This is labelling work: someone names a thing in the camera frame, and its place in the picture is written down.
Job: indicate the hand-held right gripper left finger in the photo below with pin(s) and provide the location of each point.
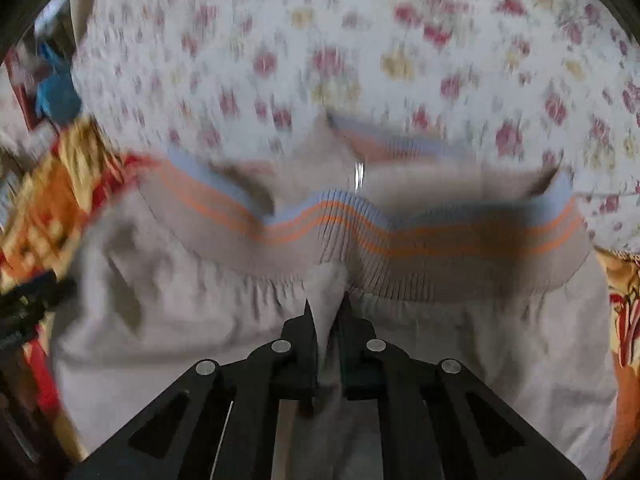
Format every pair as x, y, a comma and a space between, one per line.
300, 355

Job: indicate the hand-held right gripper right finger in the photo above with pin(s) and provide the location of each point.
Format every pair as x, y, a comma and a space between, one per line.
355, 355

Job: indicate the beige jacket with striped cuffs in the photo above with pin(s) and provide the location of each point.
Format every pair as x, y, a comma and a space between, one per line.
175, 310

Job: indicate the red orange cream printed blanket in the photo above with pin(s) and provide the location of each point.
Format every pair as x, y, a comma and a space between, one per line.
55, 200

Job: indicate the blue bag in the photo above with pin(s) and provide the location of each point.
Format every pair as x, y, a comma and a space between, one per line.
57, 90

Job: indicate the floral bed sheet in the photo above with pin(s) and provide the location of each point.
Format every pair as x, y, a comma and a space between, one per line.
250, 20

